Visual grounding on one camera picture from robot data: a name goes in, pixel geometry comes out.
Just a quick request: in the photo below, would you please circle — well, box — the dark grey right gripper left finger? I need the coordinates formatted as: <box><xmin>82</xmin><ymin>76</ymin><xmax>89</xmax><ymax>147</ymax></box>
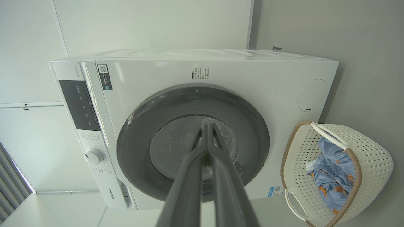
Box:
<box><xmin>156</xmin><ymin>121</ymin><xmax>208</xmax><ymax>227</ymax></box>

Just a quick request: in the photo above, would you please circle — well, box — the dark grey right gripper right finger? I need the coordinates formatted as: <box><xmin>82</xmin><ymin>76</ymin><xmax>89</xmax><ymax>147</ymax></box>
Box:
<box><xmin>207</xmin><ymin>121</ymin><xmax>261</xmax><ymax>227</ymax></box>

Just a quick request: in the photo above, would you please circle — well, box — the washing machine glass door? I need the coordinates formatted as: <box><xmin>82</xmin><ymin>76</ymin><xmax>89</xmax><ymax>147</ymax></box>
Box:
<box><xmin>117</xmin><ymin>84</ymin><xmax>270</xmax><ymax>203</ymax></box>

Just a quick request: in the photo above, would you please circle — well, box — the white plastic control dial knob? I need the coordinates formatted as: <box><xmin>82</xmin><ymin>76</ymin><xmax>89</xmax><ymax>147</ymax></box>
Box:
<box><xmin>84</xmin><ymin>148</ymin><xmax>104</xmax><ymax>165</ymax></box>

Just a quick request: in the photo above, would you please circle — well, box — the white front-load washing machine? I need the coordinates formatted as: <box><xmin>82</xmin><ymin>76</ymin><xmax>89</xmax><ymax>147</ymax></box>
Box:
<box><xmin>50</xmin><ymin>49</ymin><xmax>340</xmax><ymax>211</ymax></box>

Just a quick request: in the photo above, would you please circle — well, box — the cream perforated laundry basket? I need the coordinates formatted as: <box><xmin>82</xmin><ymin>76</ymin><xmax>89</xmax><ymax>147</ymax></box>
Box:
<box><xmin>280</xmin><ymin>121</ymin><xmax>394</xmax><ymax>227</ymax></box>

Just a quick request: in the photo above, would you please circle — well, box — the grey slatted panel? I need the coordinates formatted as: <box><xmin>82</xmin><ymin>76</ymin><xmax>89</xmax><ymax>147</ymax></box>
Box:
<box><xmin>0</xmin><ymin>140</ymin><xmax>35</xmax><ymax>221</ymax></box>

